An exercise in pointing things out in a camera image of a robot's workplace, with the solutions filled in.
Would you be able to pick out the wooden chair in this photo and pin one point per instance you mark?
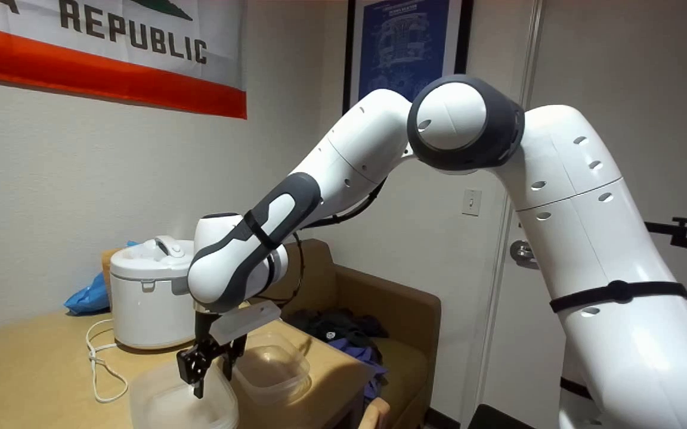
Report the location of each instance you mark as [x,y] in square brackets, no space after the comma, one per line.
[372,416]

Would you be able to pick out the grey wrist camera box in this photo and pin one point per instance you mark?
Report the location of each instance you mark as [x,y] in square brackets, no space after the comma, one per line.
[246,321]

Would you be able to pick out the purple cloth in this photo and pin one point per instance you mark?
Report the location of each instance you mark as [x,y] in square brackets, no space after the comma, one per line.
[358,353]

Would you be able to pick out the dark cloth garment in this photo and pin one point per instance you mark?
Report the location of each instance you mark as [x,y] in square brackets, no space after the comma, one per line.
[335,324]

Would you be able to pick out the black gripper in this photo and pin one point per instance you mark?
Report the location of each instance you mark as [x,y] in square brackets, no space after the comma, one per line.
[213,336]

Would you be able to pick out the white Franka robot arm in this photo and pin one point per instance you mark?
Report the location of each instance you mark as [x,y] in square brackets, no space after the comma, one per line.
[596,239]

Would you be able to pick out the California Republic flag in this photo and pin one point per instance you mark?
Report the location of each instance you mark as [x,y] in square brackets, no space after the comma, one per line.
[106,71]

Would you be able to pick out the framed blue poster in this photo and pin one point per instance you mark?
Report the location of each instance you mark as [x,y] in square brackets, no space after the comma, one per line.
[398,38]

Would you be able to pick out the white rice cooker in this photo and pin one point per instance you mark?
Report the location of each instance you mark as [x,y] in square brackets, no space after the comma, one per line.
[148,300]

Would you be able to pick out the blue cloth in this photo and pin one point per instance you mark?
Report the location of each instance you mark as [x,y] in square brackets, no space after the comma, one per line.
[88,295]

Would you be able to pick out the clear plastic lunchbox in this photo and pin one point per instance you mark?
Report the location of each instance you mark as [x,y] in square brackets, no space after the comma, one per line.
[275,373]

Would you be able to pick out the brown sofa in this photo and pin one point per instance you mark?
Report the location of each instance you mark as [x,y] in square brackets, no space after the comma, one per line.
[398,317]

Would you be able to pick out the white wall light switch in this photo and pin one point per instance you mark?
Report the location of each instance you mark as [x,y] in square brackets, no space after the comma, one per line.
[471,204]

